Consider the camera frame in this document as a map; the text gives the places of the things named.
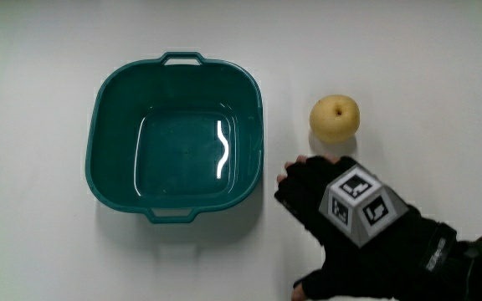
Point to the green plastic basin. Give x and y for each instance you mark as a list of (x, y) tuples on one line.
[(182, 154)]

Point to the person's right hand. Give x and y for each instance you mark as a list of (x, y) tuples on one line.
[(341, 259)]

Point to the person's right forearm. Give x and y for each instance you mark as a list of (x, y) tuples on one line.
[(481, 271)]

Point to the white desk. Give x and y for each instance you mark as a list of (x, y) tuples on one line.
[(425, 75)]

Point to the yellow pear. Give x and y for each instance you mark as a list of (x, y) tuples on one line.
[(334, 120)]

